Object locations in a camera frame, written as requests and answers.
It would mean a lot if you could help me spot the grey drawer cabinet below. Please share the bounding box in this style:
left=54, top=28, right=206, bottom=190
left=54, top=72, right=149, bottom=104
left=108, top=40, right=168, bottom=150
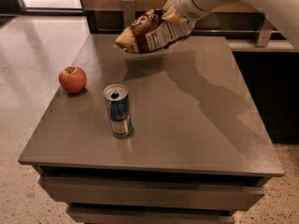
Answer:
left=20, top=35, right=284, bottom=224

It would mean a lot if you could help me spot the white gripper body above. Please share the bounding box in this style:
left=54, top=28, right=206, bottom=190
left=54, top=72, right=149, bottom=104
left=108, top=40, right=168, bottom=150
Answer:
left=175, top=0, right=237, bottom=22

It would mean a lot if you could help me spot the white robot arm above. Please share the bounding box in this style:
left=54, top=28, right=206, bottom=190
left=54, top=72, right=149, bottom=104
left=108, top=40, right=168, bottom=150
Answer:
left=163, top=0, right=299, bottom=50

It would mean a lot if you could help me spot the red bull can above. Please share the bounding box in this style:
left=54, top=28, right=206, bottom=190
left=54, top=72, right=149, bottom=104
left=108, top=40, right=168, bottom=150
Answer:
left=103, top=84, right=133, bottom=137

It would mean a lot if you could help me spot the grey side shelf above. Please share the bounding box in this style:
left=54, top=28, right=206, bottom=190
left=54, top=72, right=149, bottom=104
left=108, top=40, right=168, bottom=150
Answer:
left=226, top=38, right=298, bottom=54

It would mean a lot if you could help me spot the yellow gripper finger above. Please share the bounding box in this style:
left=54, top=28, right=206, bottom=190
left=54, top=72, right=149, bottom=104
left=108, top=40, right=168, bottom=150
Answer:
left=164, top=0, right=175, bottom=11
left=162, top=10, right=188, bottom=24

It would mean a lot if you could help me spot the left metal wall bracket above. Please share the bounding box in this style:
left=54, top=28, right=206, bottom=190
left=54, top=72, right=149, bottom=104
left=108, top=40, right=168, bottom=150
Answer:
left=121, top=0, right=135, bottom=28

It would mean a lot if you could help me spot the metal wall bracket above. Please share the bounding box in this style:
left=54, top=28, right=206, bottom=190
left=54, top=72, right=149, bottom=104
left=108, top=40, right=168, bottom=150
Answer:
left=121, top=0, right=135, bottom=28
left=254, top=18, right=274, bottom=48

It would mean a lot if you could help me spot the red apple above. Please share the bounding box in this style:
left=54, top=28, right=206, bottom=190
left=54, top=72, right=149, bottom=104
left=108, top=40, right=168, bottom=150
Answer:
left=59, top=66, right=87, bottom=94

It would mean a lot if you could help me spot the right metal wall bracket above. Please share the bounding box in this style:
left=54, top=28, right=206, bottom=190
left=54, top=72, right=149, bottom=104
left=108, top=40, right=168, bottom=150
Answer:
left=254, top=18, right=274, bottom=48

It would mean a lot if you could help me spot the brown chip bag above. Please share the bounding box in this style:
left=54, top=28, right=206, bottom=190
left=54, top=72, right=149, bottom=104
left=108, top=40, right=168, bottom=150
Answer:
left=114, top=9, right=195, bottom=54

